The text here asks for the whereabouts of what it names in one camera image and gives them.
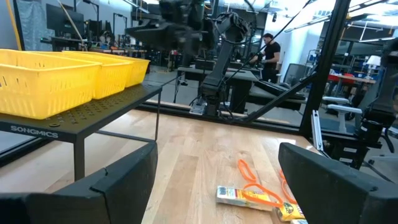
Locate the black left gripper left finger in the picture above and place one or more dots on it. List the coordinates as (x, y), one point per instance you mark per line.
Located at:
(118, 199)

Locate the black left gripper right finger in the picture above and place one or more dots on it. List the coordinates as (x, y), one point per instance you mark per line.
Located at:
(335, 199)

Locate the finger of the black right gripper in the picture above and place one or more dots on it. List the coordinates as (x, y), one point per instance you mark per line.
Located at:
(146, 31)

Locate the white yellow snack packet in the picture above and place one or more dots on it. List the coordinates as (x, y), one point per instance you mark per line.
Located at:
(230, 196)

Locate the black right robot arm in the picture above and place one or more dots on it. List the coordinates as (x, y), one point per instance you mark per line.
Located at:
(222, 62)

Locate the white office chair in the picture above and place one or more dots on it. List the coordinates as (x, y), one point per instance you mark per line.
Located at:
(342, 109)

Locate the grey office chair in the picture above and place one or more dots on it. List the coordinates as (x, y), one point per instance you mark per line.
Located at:
(293, 74)

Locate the white desk lamp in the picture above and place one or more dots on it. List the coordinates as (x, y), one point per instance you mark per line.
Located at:
(373, 60)

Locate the yellow plastic basket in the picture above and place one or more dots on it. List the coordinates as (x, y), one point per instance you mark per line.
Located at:
(138, 71)
(112, 77)
(40, 87)

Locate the black control box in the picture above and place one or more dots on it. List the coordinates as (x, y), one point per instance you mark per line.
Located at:
(335, 155)

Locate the black computer monitor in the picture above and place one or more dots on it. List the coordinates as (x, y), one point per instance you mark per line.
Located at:
(63, 18)

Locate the person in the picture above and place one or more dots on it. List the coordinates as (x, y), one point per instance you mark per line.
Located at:
(271, 53)

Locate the black equipment stand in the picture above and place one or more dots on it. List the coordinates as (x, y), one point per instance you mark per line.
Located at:
(382, 102)

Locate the grey fabric screen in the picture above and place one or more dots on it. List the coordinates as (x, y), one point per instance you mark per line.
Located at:
(31, 25)

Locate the silver aluminium bracket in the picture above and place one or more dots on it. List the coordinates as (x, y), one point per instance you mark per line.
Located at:
(317, 130)

